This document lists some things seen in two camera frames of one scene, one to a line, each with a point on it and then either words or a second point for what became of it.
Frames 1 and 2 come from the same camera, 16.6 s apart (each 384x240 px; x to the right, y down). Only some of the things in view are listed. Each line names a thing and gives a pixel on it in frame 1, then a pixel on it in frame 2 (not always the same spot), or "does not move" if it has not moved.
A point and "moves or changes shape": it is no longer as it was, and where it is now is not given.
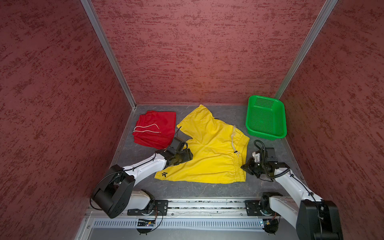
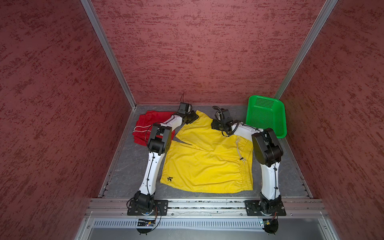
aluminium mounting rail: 193,207 does not move
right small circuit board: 271,225 does not move
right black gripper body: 254,167 to 219,125
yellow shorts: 219,152 moves or changes shape
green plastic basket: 266,118 does not move
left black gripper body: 183,156 to 191,117
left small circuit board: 144,222 does not move
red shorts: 155,129 does not move
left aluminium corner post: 93,15 does not move
